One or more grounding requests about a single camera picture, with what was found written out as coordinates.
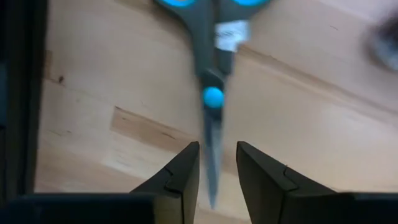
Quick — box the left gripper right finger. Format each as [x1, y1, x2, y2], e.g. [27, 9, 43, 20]
[235, 141, 343, 224]

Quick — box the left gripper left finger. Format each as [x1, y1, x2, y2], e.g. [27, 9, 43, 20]
[129, 141, 201, 224]

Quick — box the dark grey scissors blue pivot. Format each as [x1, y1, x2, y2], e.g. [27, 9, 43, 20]
[154, 0, 271, 210]

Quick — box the round-head makeup brush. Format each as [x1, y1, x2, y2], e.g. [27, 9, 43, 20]
[363, 11, 398, 73]

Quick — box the black aluminium table frame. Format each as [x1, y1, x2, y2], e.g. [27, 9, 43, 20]
[0, 0, 49, 206]

